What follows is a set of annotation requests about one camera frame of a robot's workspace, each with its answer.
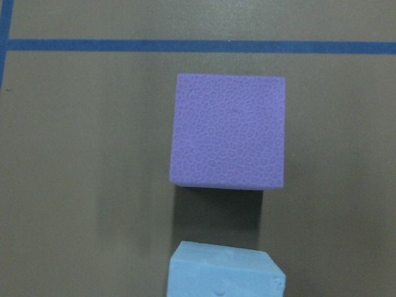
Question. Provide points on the light blue foam block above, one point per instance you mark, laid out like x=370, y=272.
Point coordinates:
x=198, y=269

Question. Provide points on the purple foam block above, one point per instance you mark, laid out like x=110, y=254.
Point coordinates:
x=228, y=132

